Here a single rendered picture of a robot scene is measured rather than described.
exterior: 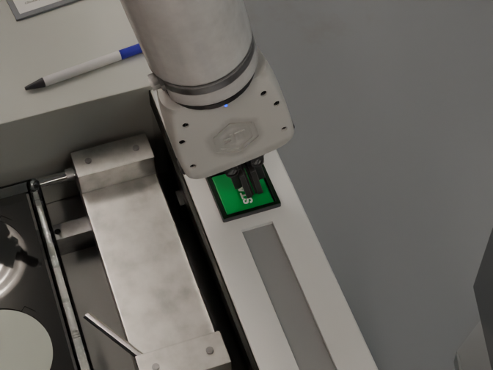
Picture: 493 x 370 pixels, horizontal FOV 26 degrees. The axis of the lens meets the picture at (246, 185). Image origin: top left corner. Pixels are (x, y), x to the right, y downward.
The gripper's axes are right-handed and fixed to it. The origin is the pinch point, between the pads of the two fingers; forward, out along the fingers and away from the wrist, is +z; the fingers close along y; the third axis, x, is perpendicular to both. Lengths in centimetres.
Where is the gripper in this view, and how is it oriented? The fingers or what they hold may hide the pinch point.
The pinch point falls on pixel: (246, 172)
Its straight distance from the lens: 97.0
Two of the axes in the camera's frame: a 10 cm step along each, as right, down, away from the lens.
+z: 2.0, 5.2, 8.3
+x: -3.3, -7.6, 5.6
